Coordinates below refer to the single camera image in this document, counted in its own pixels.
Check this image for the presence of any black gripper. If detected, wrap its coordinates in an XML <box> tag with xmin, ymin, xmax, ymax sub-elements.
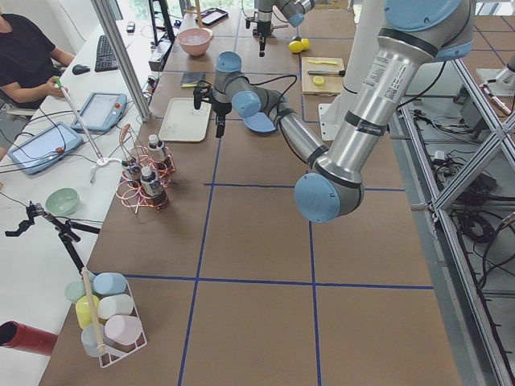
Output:
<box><xmin>257</xmin><ymin>21</ymin><xmax>270</xmax><ymax>56</ymax></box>
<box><xmin>212</xmin><ymin>101</ymin><xmax>232</xmax><ymax>138</ymax></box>

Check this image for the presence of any blue plate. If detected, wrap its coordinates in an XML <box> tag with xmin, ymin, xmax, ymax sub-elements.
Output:
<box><xmin>243</xmin><ymin>112</ymin><xmax>276</xmax><ymax>133</ymax></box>

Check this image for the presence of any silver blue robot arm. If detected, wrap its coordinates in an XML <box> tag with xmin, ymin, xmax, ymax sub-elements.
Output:
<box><xmin>254</xmin><ymin>0</ymin><xmax>320</xmax><ymax>57</ymax></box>
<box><xmin>205</xmin><ymin>1</ymin><xmax>476</xmax><ymax>223</ymax></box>

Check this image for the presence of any large yellow lemon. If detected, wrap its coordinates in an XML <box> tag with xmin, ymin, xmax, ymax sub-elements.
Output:
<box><xmin>288</xmin><ymin>40</ymin><xmax>305</xmax><ymax>54</ymax></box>

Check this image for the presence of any cream bear tray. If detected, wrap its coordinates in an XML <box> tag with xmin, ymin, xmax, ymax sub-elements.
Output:
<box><xmin>158</xmin><ymin>97</ymin><xmax>212</xmax><ymax>142</ymax></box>

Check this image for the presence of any small yellow lemon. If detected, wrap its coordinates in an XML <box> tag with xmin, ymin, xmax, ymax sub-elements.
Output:
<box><xmin>300</xmin><ymin>38</ymin><xmax>310</xmax><ymax>51</ymax></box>

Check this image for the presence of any grey folded cloth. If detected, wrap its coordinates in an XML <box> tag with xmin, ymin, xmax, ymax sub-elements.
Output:
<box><xmin>180</xmin><ymin>72</ymin><xmax>206</xmax><ymax>88</ymax></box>

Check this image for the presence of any rear dark drink bottle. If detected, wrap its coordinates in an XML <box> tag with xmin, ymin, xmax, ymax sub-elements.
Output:
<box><xmin>148</xmin><ymin>134</ymin><xmax>171</xmax><ymax>170</ymax></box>

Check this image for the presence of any dark drink bottle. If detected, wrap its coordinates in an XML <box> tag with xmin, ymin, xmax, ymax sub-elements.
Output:
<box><xmin>148</xmin><ymin>134</ymin><xmax>171</xmax><ymax>170</ymax></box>
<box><xmin>122</xmin><ymin>158</ymin><xmax>141</xmax><ymax>181</ymax></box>
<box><xmin>140</xmin><ymin>166</ymin><xmax>168</xmax><ymax>207</ymax></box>

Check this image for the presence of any pink bowl of ice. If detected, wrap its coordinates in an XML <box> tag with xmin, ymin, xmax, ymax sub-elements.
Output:
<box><xmin>177</xmin><ymin>28</ymin><xmax>213</xmax><ymax>56</ymax></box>

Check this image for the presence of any wooden stand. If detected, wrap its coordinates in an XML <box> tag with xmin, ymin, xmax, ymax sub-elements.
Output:
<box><xmin>179</xmin><ymin>0</ymin><xmax>204</xmax><ymax>33</ymax></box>

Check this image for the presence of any wooden cutting board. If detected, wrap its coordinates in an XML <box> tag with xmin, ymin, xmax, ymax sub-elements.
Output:
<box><xmin>301</xmin><ymin>57</ymin><xmax>345</xmax><ymax>95</ymax></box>

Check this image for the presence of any yellow plastic knife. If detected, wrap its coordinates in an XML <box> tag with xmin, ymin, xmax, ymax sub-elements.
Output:
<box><xmin>307</xmin><ymin>60</ymin><xmax>339</xmax><ymax>66</ymax></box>

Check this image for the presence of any halved lemon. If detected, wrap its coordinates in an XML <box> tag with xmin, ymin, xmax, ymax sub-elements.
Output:
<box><xmin>312</xmin><ymin>76</ymin><xmax>325</xmax><ymax>87</ymax></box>

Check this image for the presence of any front dark drink bottle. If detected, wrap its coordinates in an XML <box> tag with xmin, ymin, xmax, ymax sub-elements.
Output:
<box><xmin>140</xmin><ymin>166</ymin><xmax>168</xmax><ymax>207</ymax></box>

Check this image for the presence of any middle dark drink bottle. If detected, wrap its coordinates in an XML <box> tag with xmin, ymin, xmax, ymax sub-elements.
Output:
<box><xmin>122</xmin><ymin>158</ymin><xmax>141</xmax><ymax>181</ymax></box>

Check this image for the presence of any far blue teach pendant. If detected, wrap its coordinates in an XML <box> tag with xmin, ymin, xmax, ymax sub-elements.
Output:
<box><xmin>79</xmin><ymin>92</ymin><xmax>127</xmax><ymax>133</ymax></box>

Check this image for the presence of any blue teach pendant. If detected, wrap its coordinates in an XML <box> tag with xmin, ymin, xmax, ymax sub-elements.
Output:
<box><xmin>79</xmin><ymin>92</ymin><xmax>127</xmax><ymax>133</ymax></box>
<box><xmin>7</xmin><ymin>121</ymin><xmax>84</xmax><ymax>175</ymax></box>

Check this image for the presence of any pink stick on stand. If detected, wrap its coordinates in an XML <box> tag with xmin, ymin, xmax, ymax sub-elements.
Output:
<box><xmin>53</xmin><ymin>76</ymin><xmax>122</xmax><ymax>184</ymax></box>

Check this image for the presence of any black keyboard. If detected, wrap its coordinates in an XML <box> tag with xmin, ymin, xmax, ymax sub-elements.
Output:
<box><xmin>94</xmin><ymin>35</ymin><xmax>118</xmax><ymax>72</ymax></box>

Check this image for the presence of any black computer mouse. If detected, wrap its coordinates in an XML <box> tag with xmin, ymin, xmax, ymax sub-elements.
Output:
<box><xmin>72</xmin><ymin>64</ymin><xmax>90</xmax><ymax>75</ymax></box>

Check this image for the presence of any mint green bowl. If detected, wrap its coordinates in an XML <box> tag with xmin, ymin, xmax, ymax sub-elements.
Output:
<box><xmin>45</xmin><ymin>187</ymin><xmax>80</xmax><ymax>216</ymax></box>

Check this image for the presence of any near blue teach pendant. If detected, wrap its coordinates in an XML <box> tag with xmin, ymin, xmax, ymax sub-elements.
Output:
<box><xmin>7</xmin><ymin>121</ymin><xmax>84</xmax><ymax>175</ymax></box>

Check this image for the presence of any light blue cup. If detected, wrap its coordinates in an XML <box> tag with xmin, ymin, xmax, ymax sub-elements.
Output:
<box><xmin>93</xmin><ymin>273</ymin><xmax>127</xmax><ymax>296</ymax></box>

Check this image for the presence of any person in black shirt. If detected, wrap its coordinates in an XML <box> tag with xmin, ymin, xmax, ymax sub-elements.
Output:
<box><xmin>1</xmin><ymin>14</ymin><xmax>74</xmax><ymax>109</ymax></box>

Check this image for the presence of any black tripod with clamp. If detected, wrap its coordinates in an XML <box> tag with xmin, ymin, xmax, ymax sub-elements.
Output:
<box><xmin>5</xmin><ymin>202</ymin><xmax>100</xmax><ymax>273</ymax></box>

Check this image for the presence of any white cup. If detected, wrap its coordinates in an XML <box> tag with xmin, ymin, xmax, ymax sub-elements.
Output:
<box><xmin>97</xmin><ymin>294</ymin><xmax>134</xmax><ymax>320</ymax></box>

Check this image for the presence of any mint green cup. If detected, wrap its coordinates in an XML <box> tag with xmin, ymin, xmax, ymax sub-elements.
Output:
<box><xmin>64</xmin><ymin>280</ymin><xmax>86</xmax><ymax>304</ymax></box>

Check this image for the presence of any pink cup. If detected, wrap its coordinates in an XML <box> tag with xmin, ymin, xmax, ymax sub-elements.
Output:
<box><xmin>104</xmin><ymin>315</ymin><xmax>142</xmax><ymax>346</ymax></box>

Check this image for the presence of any yellow cup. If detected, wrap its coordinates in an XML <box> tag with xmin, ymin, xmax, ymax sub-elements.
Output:
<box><xmin>75</xmin><ymin>295</ymin><xmax>93</xmax><ymax>330</ymax></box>

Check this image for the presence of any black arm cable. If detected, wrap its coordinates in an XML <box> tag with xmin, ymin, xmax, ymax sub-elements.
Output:
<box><xmin>241</xmin><ymin>74</ymin><xmax>299</xmax><ymax>121</ymax></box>

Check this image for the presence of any copper wire bottle rack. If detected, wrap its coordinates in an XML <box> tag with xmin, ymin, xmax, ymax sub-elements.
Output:
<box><xmin>116</xmin><ymin>124</ymin><xmax>176</xmax><ymax>213</ymax></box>

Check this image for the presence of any steel handled knife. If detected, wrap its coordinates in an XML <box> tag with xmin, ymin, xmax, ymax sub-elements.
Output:
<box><xmin>307</xmin><ymin>70</ymin><xmax>346</xmax><ymax>77</ymax></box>

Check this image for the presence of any aluminium frame post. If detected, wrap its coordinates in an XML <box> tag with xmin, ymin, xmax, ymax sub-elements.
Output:
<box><xmin>91</xmin><ymin>0</ymin><xmax>151</xmax><ymax>122</ymax></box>

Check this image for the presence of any wooden basket handle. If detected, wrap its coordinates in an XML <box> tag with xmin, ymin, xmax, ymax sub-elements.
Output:
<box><xmin>81</xmin><ymin>266</ymin><xmax>106</xmax><ymax>356</ymax></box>

